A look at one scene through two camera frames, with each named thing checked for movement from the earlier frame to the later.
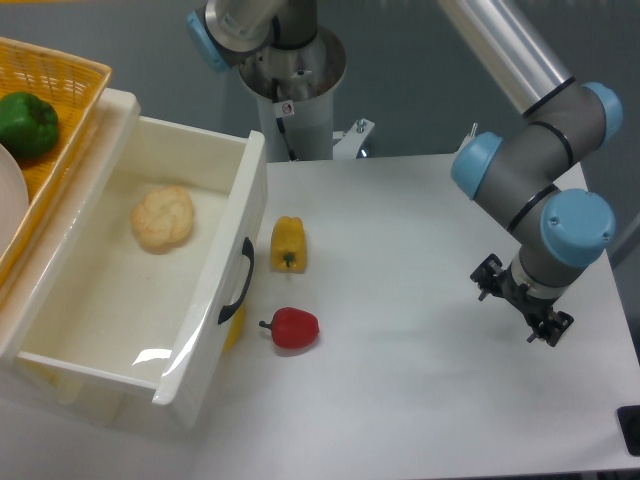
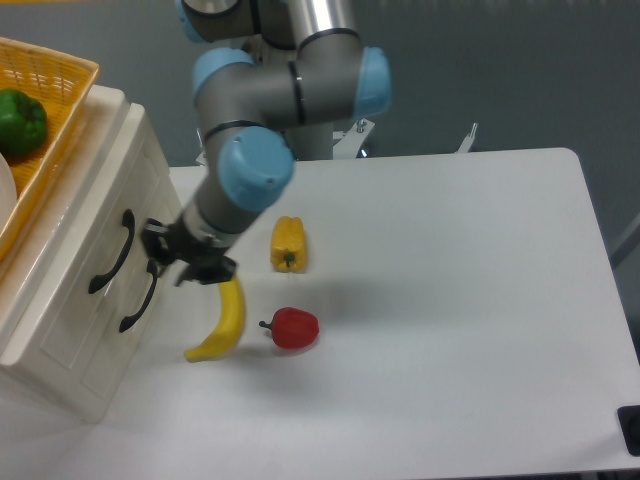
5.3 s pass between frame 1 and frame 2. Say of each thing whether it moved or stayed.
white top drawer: moved
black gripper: moved
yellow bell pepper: stayed
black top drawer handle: moved
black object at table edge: stayed
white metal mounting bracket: stayed
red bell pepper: stayed
